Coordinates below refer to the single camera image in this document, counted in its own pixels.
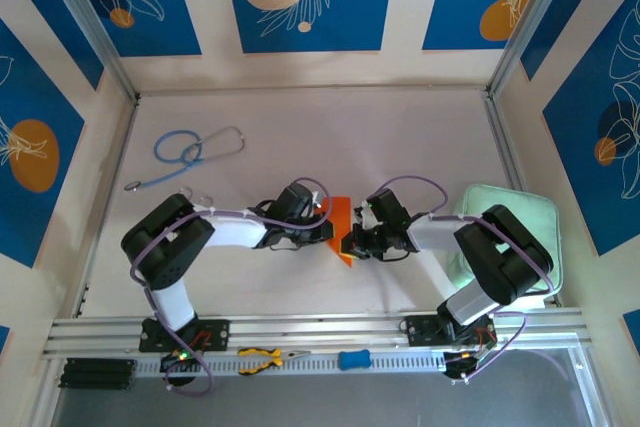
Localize slotted grey cable duct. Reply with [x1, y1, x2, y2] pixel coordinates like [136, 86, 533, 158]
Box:
[133, 349, 451, 379]

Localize blue stethoscope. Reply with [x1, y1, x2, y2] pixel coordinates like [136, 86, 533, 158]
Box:
[123, 125, 247, 193]

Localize aluminium rail frame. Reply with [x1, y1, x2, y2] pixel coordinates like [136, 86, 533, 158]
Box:
[42, 307, 594, 359]

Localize orange paper sheet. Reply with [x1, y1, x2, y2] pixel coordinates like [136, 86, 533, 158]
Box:
[319, 195, 357, 268]

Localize blue bone-shaped block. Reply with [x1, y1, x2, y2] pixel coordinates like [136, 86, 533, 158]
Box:
[337, 349, 372, 371]

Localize black ribbed block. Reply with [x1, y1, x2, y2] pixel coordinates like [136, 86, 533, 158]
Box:
[58, 357, 137, 391]

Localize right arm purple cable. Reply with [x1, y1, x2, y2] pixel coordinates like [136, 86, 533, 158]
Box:
[382, 175, 557, 381]

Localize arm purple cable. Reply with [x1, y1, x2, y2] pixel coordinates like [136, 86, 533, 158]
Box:
[382, 175, 557, 381]
[129, 176, 334, 396]

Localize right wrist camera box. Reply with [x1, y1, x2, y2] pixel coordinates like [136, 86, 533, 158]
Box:
[355, 200, 377, 229]

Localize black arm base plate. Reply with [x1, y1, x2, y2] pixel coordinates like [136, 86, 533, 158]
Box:
[138, 317, 231, 353]
[405, 314, 499, 348]

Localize aluminium frame post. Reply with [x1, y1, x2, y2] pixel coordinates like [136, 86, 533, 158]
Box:
[35, 0, 141, 104]
[486, 0, 582, 101]

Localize small electronics board with wires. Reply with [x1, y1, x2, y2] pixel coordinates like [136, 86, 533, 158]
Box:
[159, 349, 202, 391]
[442, 331, 500, 387]

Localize mint green cushion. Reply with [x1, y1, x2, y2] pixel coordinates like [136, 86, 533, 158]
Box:
[447, 182, 564, 298]

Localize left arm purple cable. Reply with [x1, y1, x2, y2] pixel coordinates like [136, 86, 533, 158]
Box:
[129, 176, 334, 396]

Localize yellow-handled pliers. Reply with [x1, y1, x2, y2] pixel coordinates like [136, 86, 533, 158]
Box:
[237, 346, 312, 376]

